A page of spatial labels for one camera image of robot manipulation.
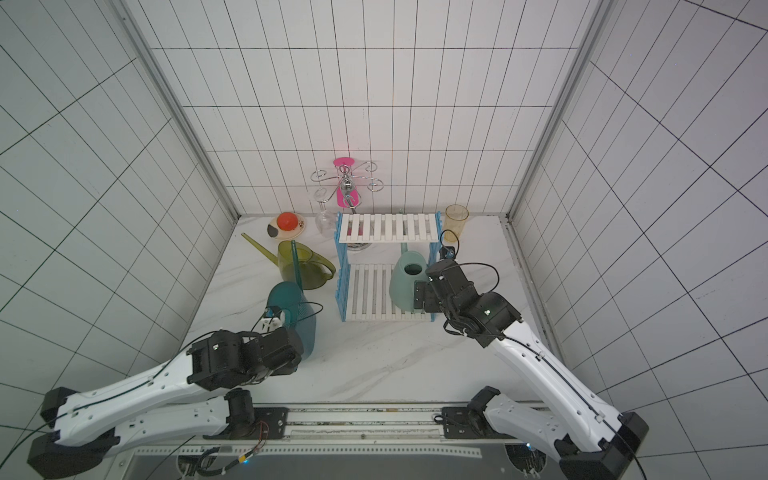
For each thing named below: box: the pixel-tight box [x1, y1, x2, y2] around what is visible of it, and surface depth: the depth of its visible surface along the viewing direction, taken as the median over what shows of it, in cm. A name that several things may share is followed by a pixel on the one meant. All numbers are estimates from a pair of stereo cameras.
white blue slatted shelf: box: [334, 211, 442, 322], surface depth 92 cm
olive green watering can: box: [241, 233, 337, 290], surface depth 97 cm
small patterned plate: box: [266, 214, 306, 240], surface depth 116 cm
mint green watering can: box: [389, 242, 430, 311], surface depth 84 cm
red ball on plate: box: [276, 212, 299, 231], surface depth 116 cm
